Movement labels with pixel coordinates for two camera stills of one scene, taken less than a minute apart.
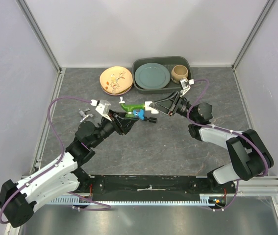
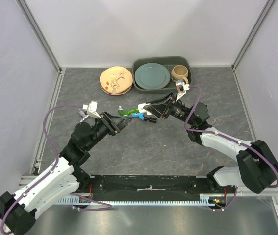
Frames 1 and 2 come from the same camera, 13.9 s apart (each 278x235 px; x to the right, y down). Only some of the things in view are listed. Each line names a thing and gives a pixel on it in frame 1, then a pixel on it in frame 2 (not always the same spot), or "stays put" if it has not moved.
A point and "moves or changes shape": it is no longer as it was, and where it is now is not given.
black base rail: x=155 y=188 stays put
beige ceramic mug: x=179 y=72 stays put
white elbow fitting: x=148 y=108 moves or changes shape
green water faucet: x=130 y=107 moves or changes shape
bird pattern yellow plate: x=116 y=80 stays put
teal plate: x=152 y=76 stays put
